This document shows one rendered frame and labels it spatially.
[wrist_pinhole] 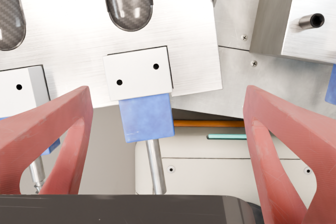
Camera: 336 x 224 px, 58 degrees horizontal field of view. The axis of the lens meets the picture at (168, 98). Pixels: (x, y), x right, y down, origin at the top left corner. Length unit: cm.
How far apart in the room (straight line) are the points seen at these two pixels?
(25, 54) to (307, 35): 23
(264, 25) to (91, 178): 106
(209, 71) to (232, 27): 7
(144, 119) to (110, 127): 92
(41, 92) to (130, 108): 7
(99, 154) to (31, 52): 96
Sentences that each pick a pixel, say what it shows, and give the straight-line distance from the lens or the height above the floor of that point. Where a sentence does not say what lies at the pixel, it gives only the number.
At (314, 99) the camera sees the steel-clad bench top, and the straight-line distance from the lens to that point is 36.
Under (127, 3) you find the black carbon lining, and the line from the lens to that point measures 27.
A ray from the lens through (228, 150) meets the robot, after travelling 91.
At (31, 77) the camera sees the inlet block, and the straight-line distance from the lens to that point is 26.
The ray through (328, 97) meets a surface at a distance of 27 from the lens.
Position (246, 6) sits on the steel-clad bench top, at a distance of 33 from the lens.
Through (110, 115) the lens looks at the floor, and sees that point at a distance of 117.
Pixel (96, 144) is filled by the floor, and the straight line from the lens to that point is 121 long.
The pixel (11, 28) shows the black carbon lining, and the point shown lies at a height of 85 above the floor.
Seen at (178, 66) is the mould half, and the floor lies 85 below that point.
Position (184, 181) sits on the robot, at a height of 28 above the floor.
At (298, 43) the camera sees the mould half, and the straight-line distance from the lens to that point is 25.
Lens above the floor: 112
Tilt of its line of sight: 80 degrees down
